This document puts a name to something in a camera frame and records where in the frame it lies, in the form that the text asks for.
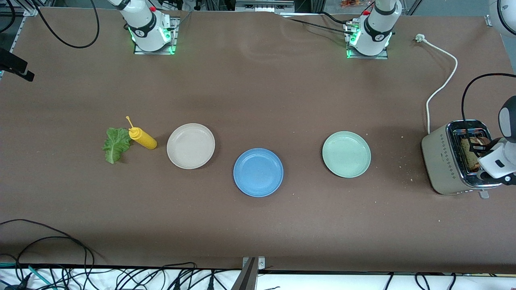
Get black looping cable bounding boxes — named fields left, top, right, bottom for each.
left=0, top=220, right=95, bottom=278

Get green lettuce leaf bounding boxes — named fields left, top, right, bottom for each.
left=102, top=127, right=132, bottom=164

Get yellow squeeze bottle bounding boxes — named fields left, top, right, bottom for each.
left=125, top=116, right=158, bottom=150

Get black base power cable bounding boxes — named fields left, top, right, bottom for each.
left=282, top=11, right=354, bottom=35

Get teal cable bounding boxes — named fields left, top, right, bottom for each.
left=0, top=262, right=53, bottom=290

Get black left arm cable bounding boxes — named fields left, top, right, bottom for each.
left=462, top=73, right=516, bottom=121

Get grey metal box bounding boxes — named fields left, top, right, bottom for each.
left=235, top=0, right=295, bottom=12

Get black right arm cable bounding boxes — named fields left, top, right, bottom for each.
left=32, top=0, right=100, bottom=49

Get aluminium table edge bracket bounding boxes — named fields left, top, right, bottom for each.
left=232, top=257, right=266, bottom=290

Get mint green plate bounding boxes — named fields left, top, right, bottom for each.
left=322, top=131, right=372, bottom=178

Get black cables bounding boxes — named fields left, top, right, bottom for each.
left=0, top=266, right=516, bottom=290

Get white power cord with plug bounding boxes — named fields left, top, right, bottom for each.
left=415, top=34, right=459, bottom=134

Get beige chrome toaster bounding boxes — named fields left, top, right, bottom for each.
left=421, top=119, right=506, bottom=199

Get blue plate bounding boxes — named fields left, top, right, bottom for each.
left=233, top=148, right=284, bottom=198

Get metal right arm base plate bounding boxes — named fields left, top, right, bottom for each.
left=133, top=17, right=179, bottom=55

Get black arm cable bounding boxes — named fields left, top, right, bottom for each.
left=32, top=0, right=100, bottom=49
left=462, top=73, right=516, bottom=121

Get aluminium frame rail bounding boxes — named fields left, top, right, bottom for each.
left=0, top=0, right=41, bottom=49

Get beige plate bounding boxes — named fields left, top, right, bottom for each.
left=166, top=123, right=216, bottom=170

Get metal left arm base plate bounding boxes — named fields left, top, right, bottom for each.
left=346, top=20, right=389, bottom=60

